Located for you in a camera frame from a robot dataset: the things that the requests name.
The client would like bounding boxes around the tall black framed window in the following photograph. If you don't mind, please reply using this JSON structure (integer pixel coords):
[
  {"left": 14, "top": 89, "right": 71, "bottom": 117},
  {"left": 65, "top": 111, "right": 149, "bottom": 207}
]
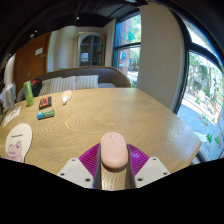
[{"left": 112, "top": 12, "right": 142, "bottom": 88}]

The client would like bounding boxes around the clear shaker bottle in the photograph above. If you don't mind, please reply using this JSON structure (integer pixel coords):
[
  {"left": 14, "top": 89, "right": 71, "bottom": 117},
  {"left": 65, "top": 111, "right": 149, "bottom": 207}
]
[{"left": 2, "top": 83, "right": 17, "bottom": 111}]

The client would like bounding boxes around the arched glass door cabinet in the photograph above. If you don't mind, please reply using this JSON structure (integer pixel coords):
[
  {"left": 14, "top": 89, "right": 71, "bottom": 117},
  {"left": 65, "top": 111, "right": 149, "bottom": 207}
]
[{"left": 77, "top": 32, "right": 105, "bottom": 68}]

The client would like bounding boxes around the white printed paper sheet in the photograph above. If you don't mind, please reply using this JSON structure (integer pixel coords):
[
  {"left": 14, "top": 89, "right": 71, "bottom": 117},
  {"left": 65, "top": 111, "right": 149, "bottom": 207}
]
[{"left": 2, "top": 105, "right": 22, "bottom": 128}]

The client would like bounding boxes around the pink computer mouse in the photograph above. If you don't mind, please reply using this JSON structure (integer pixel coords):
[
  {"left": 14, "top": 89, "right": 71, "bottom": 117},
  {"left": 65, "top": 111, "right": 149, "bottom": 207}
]
[{"left": 100, "top": 131, "right": 129, "bottom": 173}]

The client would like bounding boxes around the black and orange backpack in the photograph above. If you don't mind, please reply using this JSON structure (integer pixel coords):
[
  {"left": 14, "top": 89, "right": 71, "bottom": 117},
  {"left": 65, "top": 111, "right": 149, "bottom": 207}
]
[{"left": 30, "top": 78, "right": 43, "bottom": 98}]

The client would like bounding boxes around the brown wooden door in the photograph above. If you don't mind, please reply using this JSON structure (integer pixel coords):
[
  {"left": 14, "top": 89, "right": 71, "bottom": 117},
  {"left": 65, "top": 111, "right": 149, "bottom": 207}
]
[{"left": 13, "top": 32, "right": 52, "bottom": 94}]

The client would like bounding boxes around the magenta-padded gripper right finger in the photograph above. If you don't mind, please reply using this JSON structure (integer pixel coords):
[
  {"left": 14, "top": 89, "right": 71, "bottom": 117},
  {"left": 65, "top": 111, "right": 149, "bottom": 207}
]
[{"left": 124, "top": 143, "right": 172, "bottom": 190}]

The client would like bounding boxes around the wide black framed window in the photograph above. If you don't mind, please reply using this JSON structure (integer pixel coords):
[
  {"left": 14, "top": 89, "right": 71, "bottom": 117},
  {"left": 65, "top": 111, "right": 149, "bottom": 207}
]
[{"left": 171, "top": 13, "right": 224, "bottom": 163}]

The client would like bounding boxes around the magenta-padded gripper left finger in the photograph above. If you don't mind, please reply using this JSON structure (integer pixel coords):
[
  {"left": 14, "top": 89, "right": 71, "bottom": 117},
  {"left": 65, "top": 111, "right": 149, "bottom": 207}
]
[{"left": 57, "top": 142, "right": 103, "bottom": 190}]

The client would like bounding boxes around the striped sofa cushion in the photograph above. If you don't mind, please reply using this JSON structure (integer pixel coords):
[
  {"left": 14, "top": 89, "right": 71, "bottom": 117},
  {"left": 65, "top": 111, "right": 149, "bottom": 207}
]
[
  {"left": 39, "top": 77, "right": 63, "bottom": 97},
  {"left": 56, "top": 76, "right": 77, "bottom": 94},
  {"left": 74, "top": 74, "right": 100, "bottom": 90}
]

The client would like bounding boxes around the brown curved sofa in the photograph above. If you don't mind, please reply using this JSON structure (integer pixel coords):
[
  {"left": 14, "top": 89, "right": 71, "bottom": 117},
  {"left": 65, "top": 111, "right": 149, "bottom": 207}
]
[{"left": 17, "top": 65, "right": 132, "bottom": 103}]

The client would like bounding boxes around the white hippo print mouse pad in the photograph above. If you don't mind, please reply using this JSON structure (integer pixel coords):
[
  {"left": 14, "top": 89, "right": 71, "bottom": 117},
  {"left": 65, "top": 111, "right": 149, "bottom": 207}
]
[{"left": 4, "top": 122, "right": 34, "bottom": 164}]

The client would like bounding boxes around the black and red box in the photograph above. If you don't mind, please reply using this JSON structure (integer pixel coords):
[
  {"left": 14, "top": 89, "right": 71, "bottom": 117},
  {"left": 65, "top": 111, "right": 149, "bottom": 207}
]
[{"left": 38, "top": 96, "right": 53, "bottom": 110}]

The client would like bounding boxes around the green drink can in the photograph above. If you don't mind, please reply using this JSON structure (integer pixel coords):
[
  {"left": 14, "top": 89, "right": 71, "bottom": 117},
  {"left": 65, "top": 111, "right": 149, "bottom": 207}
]
[{"left": 22, "top": 80, "right": 35, "bottom": 108}]

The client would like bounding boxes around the clear plastic wrapped tube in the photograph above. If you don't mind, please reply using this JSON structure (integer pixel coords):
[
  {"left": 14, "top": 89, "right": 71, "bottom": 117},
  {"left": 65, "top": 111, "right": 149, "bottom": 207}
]
[{"left": 60, "top": 89, "right": 73, "bottom": 105}]

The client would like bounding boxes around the green and blue small pack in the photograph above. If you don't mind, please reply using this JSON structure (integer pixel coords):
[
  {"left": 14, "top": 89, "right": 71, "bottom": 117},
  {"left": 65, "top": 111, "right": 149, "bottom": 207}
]
[{"left": 36, "top": 109, "right": 56, "bottom": 121}]

